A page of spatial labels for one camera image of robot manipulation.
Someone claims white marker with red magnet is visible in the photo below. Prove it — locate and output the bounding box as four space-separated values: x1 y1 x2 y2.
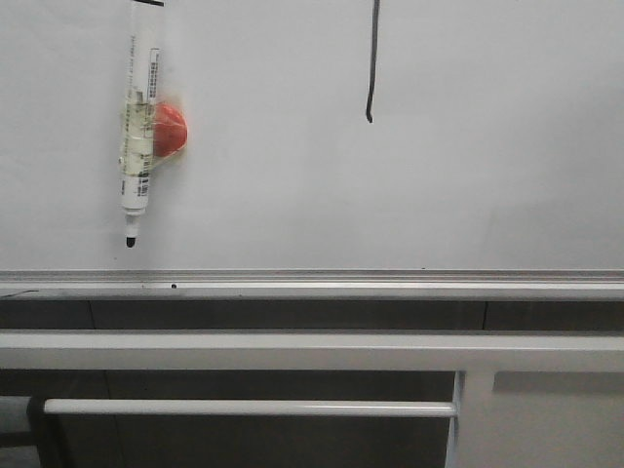
119 1 165 249

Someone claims white whiteboard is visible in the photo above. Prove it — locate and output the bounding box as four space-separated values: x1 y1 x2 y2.
1 1 623 299

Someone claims white horizontal rod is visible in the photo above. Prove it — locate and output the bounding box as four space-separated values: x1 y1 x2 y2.
44 399 457 418

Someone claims white metal stand frame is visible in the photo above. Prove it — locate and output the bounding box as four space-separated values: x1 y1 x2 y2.
1 331 623 467

